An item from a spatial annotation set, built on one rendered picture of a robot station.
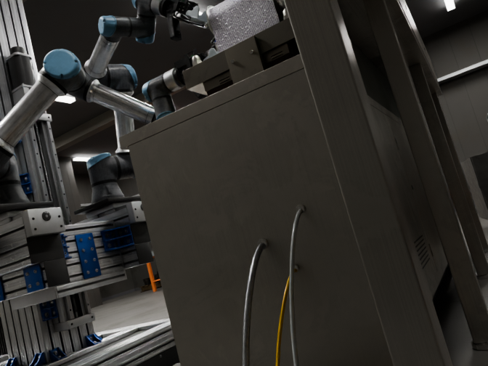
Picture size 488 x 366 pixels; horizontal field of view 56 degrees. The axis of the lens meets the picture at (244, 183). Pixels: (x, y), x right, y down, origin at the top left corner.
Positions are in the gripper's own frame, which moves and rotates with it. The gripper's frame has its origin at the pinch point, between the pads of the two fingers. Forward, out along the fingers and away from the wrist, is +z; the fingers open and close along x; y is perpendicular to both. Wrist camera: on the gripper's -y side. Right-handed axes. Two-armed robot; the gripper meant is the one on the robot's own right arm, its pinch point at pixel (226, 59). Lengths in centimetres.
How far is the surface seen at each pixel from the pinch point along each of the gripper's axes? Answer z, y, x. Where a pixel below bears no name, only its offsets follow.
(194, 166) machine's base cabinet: -6.8, -36.7, -25.9
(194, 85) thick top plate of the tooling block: -3.3, -11.9, -20.0
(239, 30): 7.5, 7.5, -0.3
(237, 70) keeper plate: 12.3, -14.1, -21.9
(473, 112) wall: 83, 65, 847
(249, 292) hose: 7, -73, -38
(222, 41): 0.5, 6.8, -0.3
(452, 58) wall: 81, 180, 847
